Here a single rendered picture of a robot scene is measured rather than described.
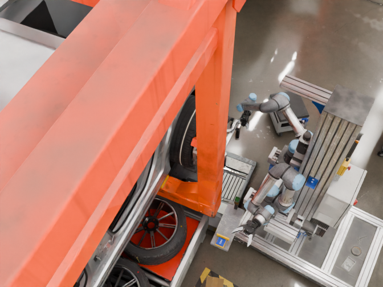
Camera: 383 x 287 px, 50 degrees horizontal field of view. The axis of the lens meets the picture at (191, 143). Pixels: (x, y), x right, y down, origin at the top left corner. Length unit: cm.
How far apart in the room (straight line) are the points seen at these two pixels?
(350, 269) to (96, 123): 371
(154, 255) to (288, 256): 126
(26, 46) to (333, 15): 461
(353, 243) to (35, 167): 384
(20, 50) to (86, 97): 255
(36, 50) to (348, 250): 322
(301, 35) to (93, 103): 556
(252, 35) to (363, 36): 156
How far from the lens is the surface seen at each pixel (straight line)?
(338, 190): 328
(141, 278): 367
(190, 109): 360
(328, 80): 563
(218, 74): 217
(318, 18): 647
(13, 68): 308
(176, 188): 375
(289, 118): 367
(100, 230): 148
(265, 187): 308
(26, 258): 58
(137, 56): 73
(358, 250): 428
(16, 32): 342
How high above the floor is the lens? 402
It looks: 57 degrees down
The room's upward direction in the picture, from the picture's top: 3 degrees counter-clockwise
